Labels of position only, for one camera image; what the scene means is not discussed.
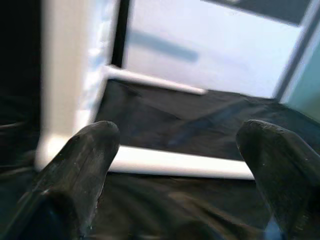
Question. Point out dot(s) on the white plastic table top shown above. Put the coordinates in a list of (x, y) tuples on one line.
[(65, 75)]

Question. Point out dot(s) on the black plastic table cover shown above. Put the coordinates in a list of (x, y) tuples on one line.
[(175, 205)]

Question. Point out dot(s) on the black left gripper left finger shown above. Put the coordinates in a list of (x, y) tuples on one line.
[(72, 175)]

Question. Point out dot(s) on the white plastic table leg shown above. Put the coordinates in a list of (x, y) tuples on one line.
[(155, 81), (187, 165)]

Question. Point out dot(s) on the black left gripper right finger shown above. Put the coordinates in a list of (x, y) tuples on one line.
[(287, 175)]

